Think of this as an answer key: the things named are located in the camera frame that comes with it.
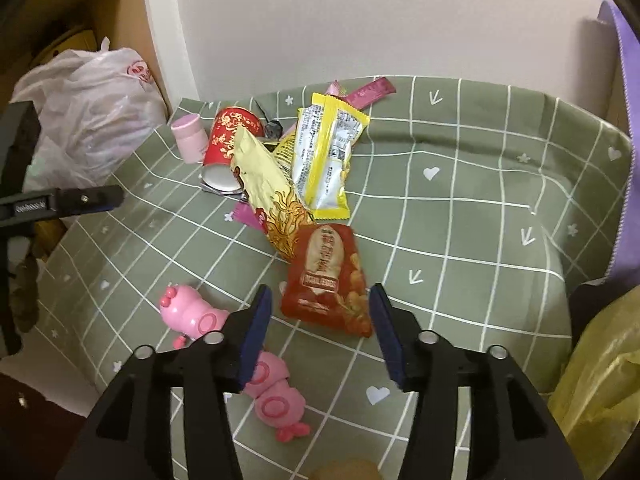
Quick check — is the white curved panel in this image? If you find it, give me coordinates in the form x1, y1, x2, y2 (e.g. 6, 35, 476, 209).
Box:
140, 0, 621, 126

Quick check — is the white yellow snack packet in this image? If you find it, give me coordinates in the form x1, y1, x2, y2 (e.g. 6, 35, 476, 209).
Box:
291, 92, 371, 220

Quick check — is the purple cloth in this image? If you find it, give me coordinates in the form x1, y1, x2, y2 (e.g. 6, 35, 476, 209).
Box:
597, 0, 640, 286

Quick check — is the small dark object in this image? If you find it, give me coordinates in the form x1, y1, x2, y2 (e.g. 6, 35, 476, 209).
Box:
252, 100, 286, 141

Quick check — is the red snack packet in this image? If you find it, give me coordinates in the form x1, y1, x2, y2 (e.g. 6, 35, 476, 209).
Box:
280, 224, 375, 338

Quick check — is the wooden shelf unit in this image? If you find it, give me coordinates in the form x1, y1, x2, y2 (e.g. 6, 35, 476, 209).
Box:
0, 0, 173, 116

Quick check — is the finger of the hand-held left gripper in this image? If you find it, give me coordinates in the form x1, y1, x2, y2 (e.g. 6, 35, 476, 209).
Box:
52, 185, 125, 218

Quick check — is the pink pig toy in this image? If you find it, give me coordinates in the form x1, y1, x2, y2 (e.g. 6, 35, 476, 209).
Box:
159, 284, 312, 443

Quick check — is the dark brown cloth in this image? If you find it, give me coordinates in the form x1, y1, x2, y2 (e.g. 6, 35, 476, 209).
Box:
0, 355, 101, 480

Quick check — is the small pink cup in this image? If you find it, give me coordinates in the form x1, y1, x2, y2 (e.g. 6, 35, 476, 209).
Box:
171, 114, 208, 163

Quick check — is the red patterned can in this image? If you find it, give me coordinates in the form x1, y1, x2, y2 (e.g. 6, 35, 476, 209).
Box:
200, 106, 264, 193

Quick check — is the green checked tablecloth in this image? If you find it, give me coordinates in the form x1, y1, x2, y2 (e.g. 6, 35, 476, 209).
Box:
37, 76, 632, 480

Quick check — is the dark pink sachet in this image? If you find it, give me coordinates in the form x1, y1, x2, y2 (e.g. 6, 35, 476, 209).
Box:
347, 76, 397, 110

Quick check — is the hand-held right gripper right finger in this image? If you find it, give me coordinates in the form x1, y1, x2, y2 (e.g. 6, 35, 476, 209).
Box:
369, 282, 586, 480

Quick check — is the person's left hand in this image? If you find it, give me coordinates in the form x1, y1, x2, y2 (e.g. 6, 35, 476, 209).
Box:
12, 252, 41, 331

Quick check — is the yellow plastic bag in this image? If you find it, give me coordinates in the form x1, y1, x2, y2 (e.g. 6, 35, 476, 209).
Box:
547, 297, 640, 480

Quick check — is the gold snack packet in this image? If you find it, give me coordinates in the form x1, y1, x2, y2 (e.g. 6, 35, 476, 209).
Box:
231, 125, 316, 265

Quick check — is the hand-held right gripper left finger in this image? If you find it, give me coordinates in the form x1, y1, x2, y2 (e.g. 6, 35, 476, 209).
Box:
55, 284, 273, 480

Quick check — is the yellow object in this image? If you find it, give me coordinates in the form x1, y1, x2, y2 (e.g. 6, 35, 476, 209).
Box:
35, 27, 98, 68

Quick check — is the white plastic bag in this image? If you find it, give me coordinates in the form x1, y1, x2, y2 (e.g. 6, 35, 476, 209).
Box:
10, 37, 168, 196

